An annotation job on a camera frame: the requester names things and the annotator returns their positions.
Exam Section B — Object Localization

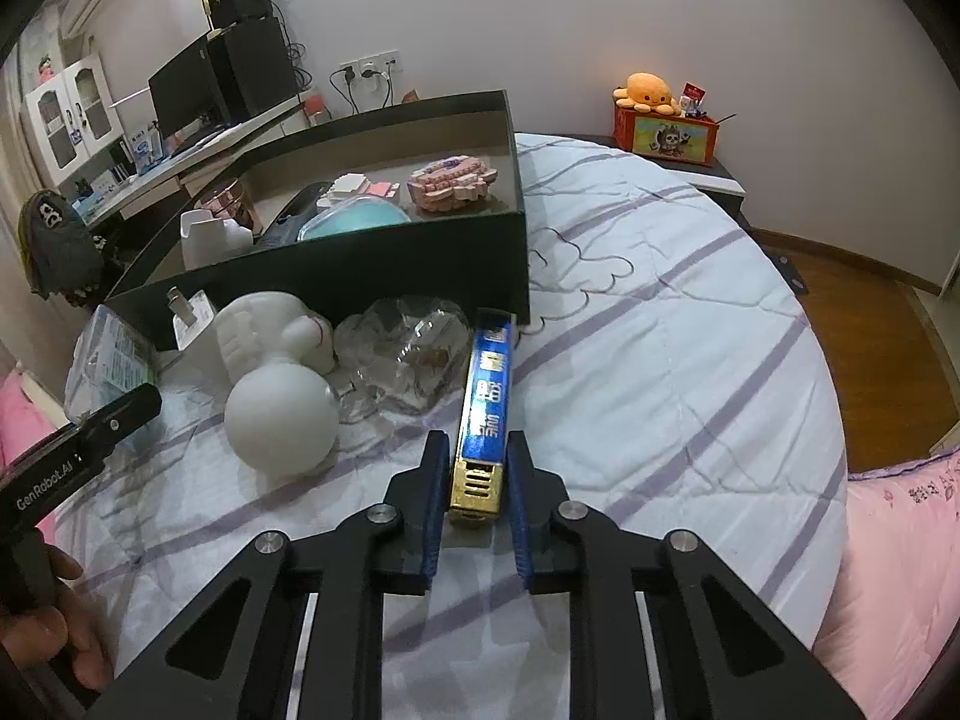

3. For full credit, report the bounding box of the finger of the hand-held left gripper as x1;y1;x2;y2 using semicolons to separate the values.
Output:
75;382;162;475

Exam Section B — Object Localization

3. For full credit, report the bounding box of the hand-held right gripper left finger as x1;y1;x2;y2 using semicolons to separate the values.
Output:
82;431;451;720

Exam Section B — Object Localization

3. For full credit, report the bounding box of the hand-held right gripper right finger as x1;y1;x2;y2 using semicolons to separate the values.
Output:
505;431;871;720

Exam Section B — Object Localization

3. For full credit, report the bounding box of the gold blue small box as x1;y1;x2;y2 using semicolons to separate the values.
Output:
448;307;518;530

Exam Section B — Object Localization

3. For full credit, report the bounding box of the white plastic holder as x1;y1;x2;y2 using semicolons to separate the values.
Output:
180;210;252;271

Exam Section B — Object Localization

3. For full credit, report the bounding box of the rose gold perfume bottle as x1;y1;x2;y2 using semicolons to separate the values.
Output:
196;178;260;230

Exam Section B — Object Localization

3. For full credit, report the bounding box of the black cardboard box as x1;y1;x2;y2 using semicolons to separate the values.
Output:
101;90;532;353

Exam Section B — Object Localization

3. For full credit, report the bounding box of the black remote control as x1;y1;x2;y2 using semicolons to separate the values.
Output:
255;184;331;248

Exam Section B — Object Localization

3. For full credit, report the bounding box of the teal heart-shaped box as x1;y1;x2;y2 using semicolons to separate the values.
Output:
298;195;412;242

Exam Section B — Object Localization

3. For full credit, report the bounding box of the pink white block toy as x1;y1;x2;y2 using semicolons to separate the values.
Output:
319;174;402;207

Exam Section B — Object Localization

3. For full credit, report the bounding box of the person's left hand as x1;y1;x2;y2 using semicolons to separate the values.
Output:
0;540;115;693

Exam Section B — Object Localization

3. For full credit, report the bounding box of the clear plastic package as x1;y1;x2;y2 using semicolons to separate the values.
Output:
64;307;160;425

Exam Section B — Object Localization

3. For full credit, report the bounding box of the white plug adapter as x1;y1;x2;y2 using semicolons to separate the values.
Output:
166;286;218;350

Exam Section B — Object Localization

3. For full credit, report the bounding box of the white rabbit lamp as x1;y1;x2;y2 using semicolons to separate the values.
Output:
214;289;342;477

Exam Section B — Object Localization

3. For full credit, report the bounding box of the clear plastic bag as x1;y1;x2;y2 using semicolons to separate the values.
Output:
334;295;477;421

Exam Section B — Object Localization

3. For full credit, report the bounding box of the grey jacket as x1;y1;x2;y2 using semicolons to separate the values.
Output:
19;191;102;308

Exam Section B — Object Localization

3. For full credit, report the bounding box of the white desk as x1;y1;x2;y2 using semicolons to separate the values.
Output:
75;94;308;233

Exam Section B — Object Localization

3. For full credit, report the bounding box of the cream curtain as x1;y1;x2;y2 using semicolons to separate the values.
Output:
0;7;68;361

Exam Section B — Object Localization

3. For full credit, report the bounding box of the black keyboard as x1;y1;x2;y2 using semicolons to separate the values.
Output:
169;127;233;158

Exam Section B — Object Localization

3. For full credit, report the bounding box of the white glass-door cabinet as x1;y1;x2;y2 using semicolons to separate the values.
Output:
22;52;125;192

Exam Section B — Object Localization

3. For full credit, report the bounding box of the black computer monitor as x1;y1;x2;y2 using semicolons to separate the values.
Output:
148;34;230;143

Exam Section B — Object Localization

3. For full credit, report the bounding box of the black bathroom scale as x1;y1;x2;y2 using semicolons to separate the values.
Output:
772;251;809;293

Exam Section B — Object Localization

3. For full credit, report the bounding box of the black computer tower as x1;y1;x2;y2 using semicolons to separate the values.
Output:
206;17;301;121

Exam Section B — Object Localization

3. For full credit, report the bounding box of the pink quilt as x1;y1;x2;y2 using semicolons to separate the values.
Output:
814;446;960;720

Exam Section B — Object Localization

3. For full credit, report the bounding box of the black white low cabinet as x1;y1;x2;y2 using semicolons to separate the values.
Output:
559;133;747;218

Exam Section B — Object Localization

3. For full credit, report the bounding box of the red toy box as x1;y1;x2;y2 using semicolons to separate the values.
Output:
613;101;725;166

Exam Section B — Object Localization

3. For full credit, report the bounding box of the black speaker box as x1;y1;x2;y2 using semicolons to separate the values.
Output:
206;0;275;29

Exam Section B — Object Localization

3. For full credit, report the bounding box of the orange octopus plush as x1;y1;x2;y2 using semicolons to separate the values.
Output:
613;73;685;117

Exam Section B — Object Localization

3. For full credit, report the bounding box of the black power cable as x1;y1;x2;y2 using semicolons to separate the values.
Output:
330;67;395;117

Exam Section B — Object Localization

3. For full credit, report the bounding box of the white wall power outlet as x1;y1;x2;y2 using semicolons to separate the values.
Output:
339;51;402;80

